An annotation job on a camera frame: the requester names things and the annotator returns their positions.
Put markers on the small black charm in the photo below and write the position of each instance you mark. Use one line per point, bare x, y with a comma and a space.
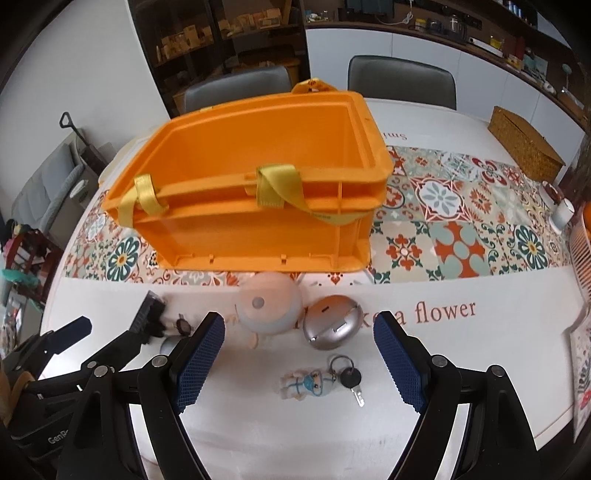
183, 326

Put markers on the grey cushioned seat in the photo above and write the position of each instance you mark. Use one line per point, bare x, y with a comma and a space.
46, 184

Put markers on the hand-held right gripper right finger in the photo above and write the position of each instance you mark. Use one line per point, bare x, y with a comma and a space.
398, 364

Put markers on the grey dining chair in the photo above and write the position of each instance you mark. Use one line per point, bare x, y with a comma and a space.
401, 81
235, 90

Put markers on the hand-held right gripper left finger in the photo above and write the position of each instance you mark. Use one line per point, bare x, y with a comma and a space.
198, 362

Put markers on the orange plastic crate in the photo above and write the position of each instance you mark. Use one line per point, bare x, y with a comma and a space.
231, 138

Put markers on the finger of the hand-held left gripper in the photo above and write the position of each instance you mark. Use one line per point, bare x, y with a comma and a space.
121, 345
74, 328

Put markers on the black device with clear cap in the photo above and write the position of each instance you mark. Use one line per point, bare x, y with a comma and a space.
147, 316

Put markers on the pink round night light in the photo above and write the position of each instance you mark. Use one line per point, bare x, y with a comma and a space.
270, 300

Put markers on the orange slatted rack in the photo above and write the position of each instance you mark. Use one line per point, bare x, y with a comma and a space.
582, 249

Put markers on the printed tablecloth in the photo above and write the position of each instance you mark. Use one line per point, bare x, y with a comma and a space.
461, 369

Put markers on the silver oval coin bank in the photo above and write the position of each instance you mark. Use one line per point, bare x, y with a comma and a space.
332, 327

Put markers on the red wooden chair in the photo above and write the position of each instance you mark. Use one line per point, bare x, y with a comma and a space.
25, 258

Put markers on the teal cloth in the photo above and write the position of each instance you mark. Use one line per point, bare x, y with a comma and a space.
17, 277

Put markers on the red rimmed cup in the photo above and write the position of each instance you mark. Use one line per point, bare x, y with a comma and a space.
550, 191

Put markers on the dark shelf cabinet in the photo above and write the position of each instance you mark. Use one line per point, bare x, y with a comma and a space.
207, 46

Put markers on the white cup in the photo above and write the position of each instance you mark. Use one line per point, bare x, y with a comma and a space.
563, 214

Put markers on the printed bag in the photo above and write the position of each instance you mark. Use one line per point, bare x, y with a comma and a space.
582, 369

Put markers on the brown wicker box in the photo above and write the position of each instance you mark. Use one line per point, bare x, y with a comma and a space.
524, 143

